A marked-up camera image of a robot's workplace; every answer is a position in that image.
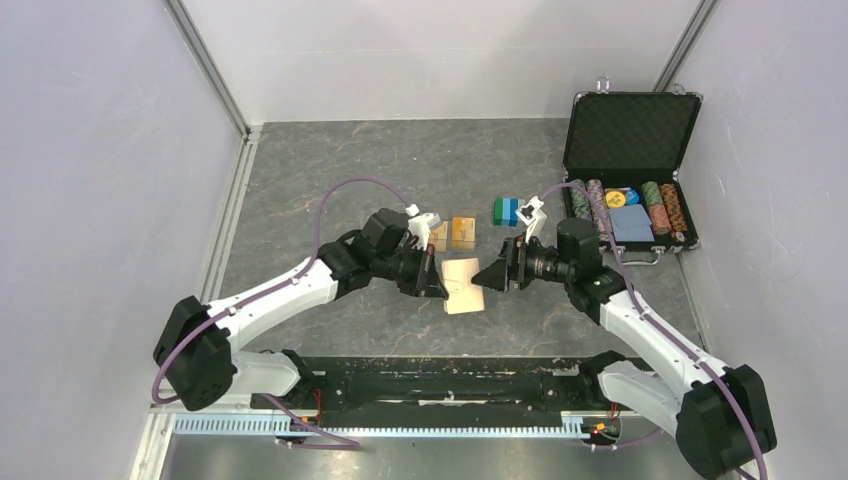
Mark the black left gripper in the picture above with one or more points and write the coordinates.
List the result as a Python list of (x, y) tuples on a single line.
[(432, 282)]

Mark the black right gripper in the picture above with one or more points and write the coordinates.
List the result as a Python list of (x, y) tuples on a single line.
[(513, 268)]

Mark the cream leather card holder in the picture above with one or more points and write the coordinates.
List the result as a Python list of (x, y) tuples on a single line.
[(463, 295)]

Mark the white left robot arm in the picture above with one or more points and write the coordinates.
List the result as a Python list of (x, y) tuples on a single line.
[(200, 352)]

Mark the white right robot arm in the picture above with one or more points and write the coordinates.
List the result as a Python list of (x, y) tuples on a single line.
[(718, 415)]

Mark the gold credit card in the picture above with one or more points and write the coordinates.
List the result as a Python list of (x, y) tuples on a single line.
[(439, 237), (463, 233)]

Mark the clear acrylic card stand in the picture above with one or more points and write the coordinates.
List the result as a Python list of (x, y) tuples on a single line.
[(448, 214)]

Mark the blue playing card deck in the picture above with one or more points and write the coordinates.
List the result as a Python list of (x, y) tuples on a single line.
[(631, 223)]

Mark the green blue grey block stack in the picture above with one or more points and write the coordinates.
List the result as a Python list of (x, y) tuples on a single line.
[(505, 212)]

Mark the yellow dealer chip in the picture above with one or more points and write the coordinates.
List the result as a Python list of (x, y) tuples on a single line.
[(615, 199)]

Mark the black poker chip case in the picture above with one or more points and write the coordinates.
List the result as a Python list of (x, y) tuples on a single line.
[(626, 139)]

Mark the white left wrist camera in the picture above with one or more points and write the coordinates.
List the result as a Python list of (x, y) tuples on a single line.
[(420, 225)]

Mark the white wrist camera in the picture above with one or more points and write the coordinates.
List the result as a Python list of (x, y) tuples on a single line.
[(531, 214), (420, 225)]

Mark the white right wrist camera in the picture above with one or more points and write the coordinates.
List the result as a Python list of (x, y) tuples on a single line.
[(531, 214)]

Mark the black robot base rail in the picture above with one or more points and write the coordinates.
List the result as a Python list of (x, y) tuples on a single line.
[(442, 392)]

